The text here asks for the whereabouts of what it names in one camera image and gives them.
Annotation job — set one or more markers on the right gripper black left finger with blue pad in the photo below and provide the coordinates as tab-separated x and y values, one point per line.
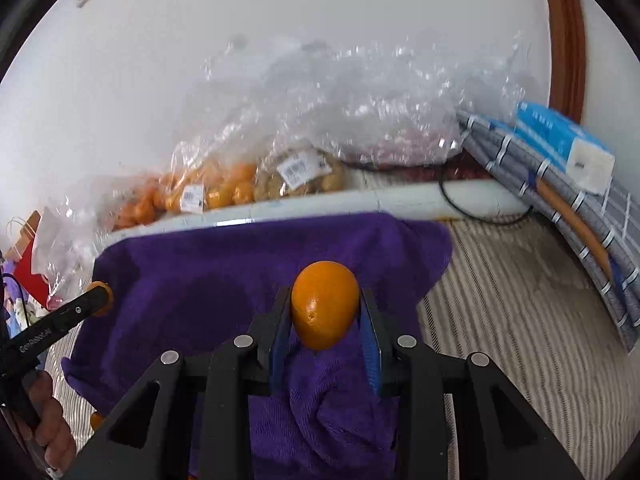
181	401

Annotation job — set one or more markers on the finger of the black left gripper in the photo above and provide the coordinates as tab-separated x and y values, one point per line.
58	323

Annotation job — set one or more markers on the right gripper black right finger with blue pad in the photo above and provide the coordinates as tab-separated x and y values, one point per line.
442	399

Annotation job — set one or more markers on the small orange mandarin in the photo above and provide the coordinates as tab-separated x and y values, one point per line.
96	420

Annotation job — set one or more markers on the oval orange kumquat fruit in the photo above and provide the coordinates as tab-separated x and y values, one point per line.
324	304

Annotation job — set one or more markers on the small orange kumquat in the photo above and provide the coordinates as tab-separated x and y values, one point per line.
101	298

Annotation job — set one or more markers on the bag of brown fruits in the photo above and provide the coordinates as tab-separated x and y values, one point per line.
300	172

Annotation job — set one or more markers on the person's left hand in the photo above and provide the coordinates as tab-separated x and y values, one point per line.
53	432

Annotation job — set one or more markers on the red paper shopping bag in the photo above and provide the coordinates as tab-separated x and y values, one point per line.
33	283

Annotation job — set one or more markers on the brown paper shopping bag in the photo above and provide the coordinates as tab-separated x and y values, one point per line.
21	233

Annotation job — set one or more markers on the clear plastic bag left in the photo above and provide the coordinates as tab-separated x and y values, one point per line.
73	231

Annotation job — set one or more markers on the bag of orange kumquats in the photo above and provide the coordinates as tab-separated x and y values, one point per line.
206	186

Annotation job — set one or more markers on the grey checked folded cloth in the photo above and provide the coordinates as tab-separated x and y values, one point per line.
603	232

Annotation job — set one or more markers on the blue white tissue box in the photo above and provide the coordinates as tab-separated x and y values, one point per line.
570	148

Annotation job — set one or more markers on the clear crumpled plastic bag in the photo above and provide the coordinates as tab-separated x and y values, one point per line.
369	104

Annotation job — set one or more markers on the brown wooden door frame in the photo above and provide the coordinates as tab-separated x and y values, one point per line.
568	57

